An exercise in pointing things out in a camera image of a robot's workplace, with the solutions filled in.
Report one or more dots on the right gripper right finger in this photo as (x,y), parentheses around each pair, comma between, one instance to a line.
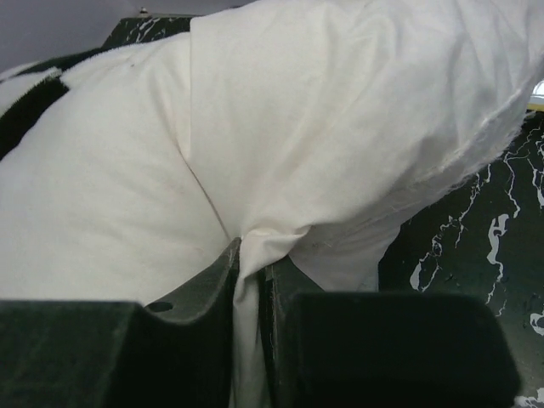
(387,349)

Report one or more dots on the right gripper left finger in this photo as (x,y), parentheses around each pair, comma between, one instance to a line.
(174,352)

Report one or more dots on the white pillow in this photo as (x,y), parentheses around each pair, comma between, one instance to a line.
(307,129)

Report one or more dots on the black white checkered pillowcase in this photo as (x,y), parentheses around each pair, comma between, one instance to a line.
(23,113)

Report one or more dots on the small whiteboard with wooden frame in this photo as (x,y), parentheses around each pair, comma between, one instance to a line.
(536,102)

